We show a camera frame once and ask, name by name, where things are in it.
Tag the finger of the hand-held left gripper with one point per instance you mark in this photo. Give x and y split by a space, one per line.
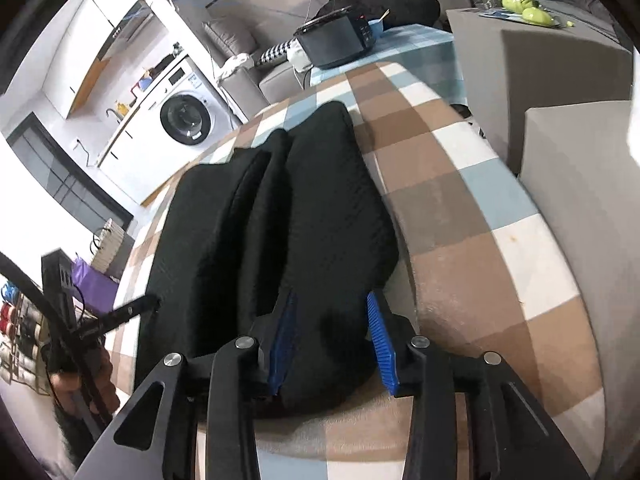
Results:
125 312

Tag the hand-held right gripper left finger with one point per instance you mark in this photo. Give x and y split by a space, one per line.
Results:
282 345

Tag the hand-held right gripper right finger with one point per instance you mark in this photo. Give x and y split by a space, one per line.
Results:
382 345

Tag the black knit sweater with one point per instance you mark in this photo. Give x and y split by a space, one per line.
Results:
275 220

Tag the person's left hand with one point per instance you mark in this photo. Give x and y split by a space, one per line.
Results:
97 375

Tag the purple bag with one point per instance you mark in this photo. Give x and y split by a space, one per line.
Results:
95 285

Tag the storage shelf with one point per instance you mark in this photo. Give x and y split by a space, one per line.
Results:
20 330

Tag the woven basket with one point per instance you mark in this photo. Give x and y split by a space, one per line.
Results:
110 247

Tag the dark glass door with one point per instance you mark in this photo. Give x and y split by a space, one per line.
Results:
60 175

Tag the dark fuzzy cloth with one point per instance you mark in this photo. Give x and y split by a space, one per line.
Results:
75 435

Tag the brown checked blanket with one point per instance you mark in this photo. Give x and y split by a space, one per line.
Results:
475 235

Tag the white washing machine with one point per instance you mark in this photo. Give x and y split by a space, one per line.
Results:
187 115

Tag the grey block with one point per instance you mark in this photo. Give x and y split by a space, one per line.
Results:
525 85
585 200

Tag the grey sofa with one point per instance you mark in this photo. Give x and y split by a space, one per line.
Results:
280 80

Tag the white cloth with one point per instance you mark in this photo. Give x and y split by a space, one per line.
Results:
235 65

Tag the blue checked tablecloth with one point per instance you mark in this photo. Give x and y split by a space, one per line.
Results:
415 55

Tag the grey sofa cushion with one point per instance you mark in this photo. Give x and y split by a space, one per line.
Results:
227 37

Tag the black white striped pillow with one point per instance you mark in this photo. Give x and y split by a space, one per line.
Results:
275 51

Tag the black rice cooker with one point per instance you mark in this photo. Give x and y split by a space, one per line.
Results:
335 42

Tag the black bag on sofa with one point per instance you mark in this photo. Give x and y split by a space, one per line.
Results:
395 0

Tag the green figure toy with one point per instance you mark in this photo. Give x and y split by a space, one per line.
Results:
522 2

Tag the white wall cabinet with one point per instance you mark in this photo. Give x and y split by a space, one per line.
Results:
85 45

